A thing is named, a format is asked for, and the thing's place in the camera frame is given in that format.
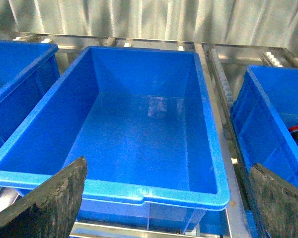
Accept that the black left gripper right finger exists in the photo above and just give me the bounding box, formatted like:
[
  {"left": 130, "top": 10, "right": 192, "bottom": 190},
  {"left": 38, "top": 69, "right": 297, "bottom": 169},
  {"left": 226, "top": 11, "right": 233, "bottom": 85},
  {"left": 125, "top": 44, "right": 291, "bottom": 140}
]
[{"left": 249, "top": 163, "right": 298, "bottom": 238}]

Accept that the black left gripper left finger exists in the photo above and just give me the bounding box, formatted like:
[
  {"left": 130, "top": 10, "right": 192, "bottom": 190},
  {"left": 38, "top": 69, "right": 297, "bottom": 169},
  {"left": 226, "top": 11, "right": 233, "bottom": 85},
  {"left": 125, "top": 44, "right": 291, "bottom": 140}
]
[{"left": 0, "top": 157, "right": 87, "bottom": 238}]

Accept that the blue right upper bin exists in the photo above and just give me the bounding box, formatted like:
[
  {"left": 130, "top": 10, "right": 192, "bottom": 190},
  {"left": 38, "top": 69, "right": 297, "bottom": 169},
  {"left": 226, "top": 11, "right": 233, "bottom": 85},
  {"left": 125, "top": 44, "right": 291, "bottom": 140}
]
[{"left": 230, "top": 65, "right": 298, "bottom": 188}]

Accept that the blue bin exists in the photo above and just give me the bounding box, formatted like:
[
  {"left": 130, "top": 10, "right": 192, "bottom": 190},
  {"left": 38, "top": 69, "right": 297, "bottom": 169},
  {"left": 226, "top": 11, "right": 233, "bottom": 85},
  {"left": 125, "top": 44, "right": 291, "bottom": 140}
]
[
  {"left": 0, "top": 40, "right": 60, "bottom": 148},
  {"left": 0, "top": 47, "right": 230, "bottom": 232},
  {"left": 230, "top": 65, "right": 298, "bottom": 188}
]

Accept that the blue middle upper bin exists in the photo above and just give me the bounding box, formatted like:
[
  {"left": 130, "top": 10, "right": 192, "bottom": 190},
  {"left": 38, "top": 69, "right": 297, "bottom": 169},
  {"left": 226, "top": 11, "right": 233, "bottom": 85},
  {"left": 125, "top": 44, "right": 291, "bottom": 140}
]
[{"left": 0, "top": 47, "right": 230, "bottom": 232}]

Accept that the blue left upper bin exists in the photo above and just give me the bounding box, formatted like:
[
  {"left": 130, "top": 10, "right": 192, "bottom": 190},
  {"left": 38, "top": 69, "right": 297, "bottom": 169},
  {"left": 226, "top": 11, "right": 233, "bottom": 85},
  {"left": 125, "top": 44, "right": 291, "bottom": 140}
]
[{"left": 0, "top": 40, "right": 60, "bottom": 148}]

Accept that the metal shelf rack frame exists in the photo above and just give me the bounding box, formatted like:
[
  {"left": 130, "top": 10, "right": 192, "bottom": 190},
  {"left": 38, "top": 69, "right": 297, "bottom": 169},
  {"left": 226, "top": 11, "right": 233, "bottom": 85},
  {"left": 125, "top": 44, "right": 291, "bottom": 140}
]
[{"left": 0, "top": 31, "right": 298, "bottom": 238}]

